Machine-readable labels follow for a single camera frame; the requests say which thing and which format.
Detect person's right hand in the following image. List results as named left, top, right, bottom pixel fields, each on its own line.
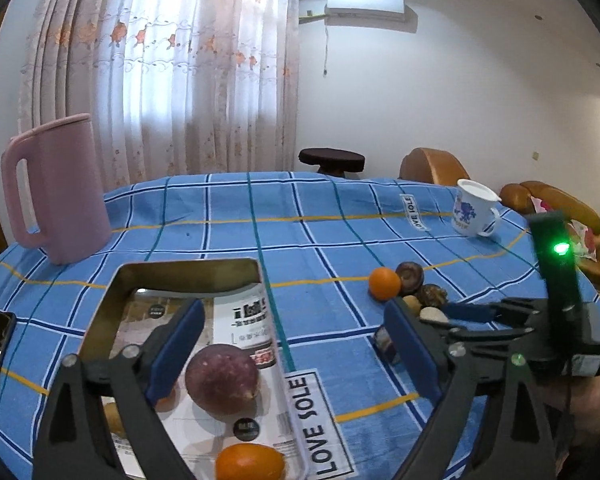
left=542, top=360, right=600, bottom=468

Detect brown shiitake mushroom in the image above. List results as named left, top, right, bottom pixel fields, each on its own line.
left=396, top=261, right=425, bottom=296

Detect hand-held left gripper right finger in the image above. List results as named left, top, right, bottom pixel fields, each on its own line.
left=384, top=299, right=557, bottom=480

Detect small tan potato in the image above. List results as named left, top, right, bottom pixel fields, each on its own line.
left=104, top=402, right=127, bottom=437

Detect dark brown mushroom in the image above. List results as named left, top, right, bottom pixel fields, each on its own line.
left=416, top=284, right=449, bottom=308

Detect purple passion fruit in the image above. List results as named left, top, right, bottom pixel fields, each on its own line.
left=185, top=343, right=260, bottom=416

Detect brown leather armchair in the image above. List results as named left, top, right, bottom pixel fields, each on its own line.
left=399, top=147, right=472, bottom=187

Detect brown leather sofa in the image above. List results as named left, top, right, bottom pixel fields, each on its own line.
left=499, top=180, right=600, bottom=288

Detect dark round stool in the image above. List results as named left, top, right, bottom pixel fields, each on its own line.
left=298, top=147, right=366, bottom=177

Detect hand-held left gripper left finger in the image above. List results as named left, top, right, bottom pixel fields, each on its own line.
left=32, top=299, right=207, bottom=480

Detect pale beige garlic clove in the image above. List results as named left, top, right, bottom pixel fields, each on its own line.
left=419, top=307, right=451, bottom=326

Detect pink plastic pitcher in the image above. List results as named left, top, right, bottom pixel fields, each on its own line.
left=1, top=113, right=113, bottom=266

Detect white air conditioner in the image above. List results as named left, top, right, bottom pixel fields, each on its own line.
left=325, top=0, right=406, bottom=22

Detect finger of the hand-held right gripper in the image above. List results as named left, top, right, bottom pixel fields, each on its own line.
left=447, top=325, right=537, bottom=345
left=444, top=302, right=506, bottom=326

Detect large orange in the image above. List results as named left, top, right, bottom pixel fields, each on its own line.
left=215, top=443, right=286, bottom=480

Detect white cup with blue print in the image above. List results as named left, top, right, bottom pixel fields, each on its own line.
left=450, top=178, right=502, bottom=238

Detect floral cushion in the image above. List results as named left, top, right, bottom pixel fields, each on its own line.
left=566, top=219, right=600, bottom=261

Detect metal tray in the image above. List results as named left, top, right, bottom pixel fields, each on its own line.
left=82, top=258, right=312, bottom=480

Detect round orange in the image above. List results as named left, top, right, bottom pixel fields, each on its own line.
left=369, top=267, right=402, bottom=302

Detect blue checked tablecloth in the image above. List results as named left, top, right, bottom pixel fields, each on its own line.
left=0, top=171, right=600, bottom=480

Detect floral sheer curtain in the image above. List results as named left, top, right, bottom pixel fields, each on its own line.
left=17, top=0, right=301, bottom=191

